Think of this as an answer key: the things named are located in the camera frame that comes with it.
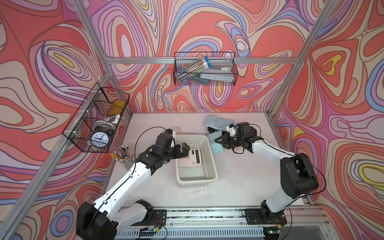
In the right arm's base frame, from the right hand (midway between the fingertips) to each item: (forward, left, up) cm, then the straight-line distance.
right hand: (216, 144), depth 88 cm
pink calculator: (+20, +25, -9) cm, 33 cm away
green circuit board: (-40, +38, -14) cm, 58 cm away
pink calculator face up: (-5, +14, -8) cm, 17 cm away
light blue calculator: (-2, +1, +1) cm, 2 cm away
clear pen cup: (-6, +53, +3) cm, 53 cm away
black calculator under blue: (+18, 0, -8) cm, 19 cm away
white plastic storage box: (-14, +8, -9) cm, 18 cm away
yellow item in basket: (+11, +54, +22) cm, 59 cm away
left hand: (-7, +18, +8) cm, 21 cm away
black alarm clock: (-7, +56, +20) cm, 60 cm away
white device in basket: (+3, +53, +22) cm, 57 cm away
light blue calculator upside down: (+23, -5, -7) cm, 24 cm away
